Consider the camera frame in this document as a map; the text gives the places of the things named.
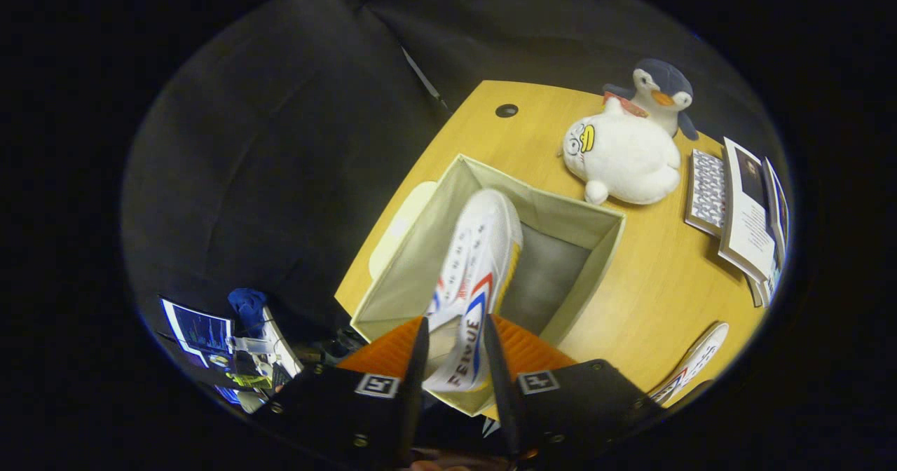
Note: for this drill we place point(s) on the white portrait cover book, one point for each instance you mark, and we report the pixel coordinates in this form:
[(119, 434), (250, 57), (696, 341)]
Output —
[(750, 226)]

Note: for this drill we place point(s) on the computer monitor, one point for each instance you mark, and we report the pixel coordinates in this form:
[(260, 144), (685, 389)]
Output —
[(200, 331)]

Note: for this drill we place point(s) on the blue cloth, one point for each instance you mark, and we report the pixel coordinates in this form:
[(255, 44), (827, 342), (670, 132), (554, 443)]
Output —
[(247, 306)]

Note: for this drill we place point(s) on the cream fabric storage box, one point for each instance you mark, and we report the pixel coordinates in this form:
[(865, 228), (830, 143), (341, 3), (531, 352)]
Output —
[(560, 261)]

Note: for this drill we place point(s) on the grey patterned notebook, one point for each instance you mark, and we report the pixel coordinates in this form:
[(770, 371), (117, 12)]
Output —
[(708, 190)]

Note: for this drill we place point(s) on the white duck plush toy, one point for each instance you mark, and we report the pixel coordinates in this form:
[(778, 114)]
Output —
[(624, 159)]

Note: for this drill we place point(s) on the blue cover book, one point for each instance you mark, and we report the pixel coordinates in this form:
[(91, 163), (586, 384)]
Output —
[(779, 208)]

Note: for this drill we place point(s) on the white teal cover book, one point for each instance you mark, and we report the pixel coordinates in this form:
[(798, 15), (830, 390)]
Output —
[(769, 282)]

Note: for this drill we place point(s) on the white striped canvas shoe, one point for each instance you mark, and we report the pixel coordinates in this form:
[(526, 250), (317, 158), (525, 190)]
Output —
[(690, 362), (483, 247)]

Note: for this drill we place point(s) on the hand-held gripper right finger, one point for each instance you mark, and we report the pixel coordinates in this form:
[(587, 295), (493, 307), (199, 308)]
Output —
[(499, 380)]

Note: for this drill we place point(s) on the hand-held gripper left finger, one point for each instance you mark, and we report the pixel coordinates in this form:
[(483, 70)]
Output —
[(413, 387)]

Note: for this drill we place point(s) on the grey penguin plush toy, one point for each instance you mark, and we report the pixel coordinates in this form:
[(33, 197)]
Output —
[(662, 85)]

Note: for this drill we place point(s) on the white office desk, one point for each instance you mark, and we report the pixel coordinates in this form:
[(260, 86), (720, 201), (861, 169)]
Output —
[(280, 352)]

